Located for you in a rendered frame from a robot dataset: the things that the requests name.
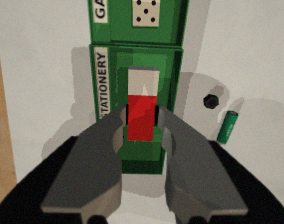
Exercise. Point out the green rack of labelled bins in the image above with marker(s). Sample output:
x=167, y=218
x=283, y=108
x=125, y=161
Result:
x=116, y=44

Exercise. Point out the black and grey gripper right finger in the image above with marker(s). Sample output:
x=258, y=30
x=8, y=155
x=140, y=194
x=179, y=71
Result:
x=205, y=180

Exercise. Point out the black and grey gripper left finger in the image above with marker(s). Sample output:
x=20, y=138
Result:
x=81, y=178

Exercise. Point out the red and white eraser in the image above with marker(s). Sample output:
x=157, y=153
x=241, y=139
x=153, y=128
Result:
x=142, y=97

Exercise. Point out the beige domino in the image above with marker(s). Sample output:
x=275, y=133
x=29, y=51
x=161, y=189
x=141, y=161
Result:
x=146, y=12

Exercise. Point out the green aa battery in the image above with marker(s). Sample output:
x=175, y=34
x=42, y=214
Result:
x=227, y=127

